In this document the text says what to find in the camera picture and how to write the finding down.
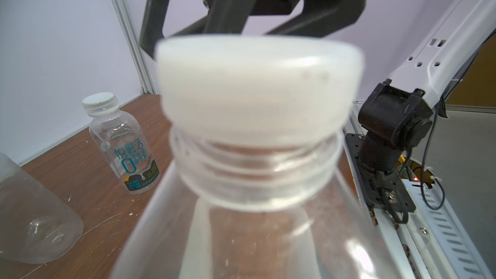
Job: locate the round clear bottle front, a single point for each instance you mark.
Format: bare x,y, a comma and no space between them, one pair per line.
123,144

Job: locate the round clear bottle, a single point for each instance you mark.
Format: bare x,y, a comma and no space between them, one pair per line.
123,144
36,226

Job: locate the square clear bottle with label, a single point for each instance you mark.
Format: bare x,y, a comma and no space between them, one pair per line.
230,212

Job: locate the white cap small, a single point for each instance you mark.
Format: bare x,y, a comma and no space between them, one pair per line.
101,104

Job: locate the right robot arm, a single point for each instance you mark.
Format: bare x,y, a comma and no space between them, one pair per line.
457,35

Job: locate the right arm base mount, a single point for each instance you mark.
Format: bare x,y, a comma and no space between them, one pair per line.
378,178

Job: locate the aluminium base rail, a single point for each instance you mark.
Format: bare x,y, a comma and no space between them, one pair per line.
451,234

